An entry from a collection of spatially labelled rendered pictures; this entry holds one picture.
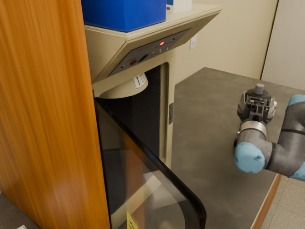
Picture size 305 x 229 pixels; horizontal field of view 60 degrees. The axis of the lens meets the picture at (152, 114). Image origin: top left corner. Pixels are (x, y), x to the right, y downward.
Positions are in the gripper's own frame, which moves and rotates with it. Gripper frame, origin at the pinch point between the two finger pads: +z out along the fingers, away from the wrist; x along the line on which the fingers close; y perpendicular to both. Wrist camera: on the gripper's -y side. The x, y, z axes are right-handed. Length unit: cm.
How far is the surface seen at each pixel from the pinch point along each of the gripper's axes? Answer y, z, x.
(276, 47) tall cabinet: -64, 248, -18
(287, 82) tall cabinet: -104, 240, -40
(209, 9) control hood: 38, -32, 14
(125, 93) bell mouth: 21, -41, 30
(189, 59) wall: -16, 67, 43
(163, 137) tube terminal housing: -3.4, -26.5, 26.3
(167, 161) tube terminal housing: -10.8, -29.1, 24.0
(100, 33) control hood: 40, -56, 25
